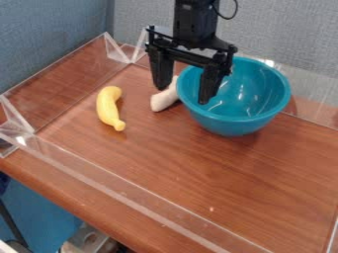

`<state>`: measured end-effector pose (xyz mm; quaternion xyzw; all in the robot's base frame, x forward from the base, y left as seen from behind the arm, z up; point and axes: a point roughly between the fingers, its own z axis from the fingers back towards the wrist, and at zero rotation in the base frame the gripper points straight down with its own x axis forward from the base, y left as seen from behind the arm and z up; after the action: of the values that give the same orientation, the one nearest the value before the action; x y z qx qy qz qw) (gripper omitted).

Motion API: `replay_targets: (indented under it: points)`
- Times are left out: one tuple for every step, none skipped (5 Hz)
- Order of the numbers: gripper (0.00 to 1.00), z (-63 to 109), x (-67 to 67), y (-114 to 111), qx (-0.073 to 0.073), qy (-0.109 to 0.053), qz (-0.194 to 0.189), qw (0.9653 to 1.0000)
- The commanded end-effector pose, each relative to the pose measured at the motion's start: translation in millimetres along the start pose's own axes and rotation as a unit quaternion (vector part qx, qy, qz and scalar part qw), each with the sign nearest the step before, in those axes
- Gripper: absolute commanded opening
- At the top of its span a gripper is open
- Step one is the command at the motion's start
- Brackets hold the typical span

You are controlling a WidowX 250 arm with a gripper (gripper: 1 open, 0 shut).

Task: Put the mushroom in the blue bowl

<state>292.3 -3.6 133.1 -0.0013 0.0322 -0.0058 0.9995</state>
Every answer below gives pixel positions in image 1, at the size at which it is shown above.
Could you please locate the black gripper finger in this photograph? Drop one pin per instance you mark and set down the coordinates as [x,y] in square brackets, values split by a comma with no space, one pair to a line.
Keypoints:
[212,77]
[161,69]

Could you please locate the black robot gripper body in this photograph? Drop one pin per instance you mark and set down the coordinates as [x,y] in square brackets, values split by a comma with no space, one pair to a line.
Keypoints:
[192,43]

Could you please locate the grey metal bracket under table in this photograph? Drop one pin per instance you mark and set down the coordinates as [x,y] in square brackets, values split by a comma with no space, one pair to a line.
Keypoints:
[89,240]

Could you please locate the white mushroom with red cap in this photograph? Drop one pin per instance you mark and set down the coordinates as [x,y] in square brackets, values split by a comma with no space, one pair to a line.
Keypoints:
[166,98]

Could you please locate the clear acrylic barrier frame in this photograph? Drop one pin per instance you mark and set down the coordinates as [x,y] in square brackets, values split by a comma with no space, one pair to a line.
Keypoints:
[164,185]

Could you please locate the black stand leg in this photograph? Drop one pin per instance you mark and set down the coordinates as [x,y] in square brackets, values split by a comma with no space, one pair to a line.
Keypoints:
[11,223]

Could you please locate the blue plastic bowl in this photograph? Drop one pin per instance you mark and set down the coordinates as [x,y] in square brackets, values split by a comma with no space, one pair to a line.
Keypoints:
[252,97]

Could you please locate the yellow toy banana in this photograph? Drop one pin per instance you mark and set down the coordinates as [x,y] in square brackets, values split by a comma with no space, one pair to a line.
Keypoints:
[106,107]

